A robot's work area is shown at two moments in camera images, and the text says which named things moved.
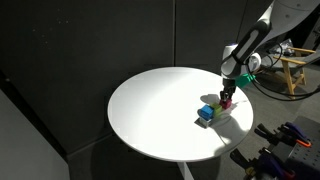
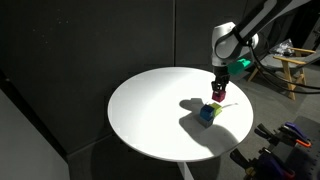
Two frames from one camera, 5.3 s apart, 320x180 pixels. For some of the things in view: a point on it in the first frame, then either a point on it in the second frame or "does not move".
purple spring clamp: (267, 165) does not move
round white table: (154, 112) does not move
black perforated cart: (303, 160) does not move
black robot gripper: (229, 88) to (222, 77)
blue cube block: (206, 112) does not move
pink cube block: (226, 104) to (219, 96)
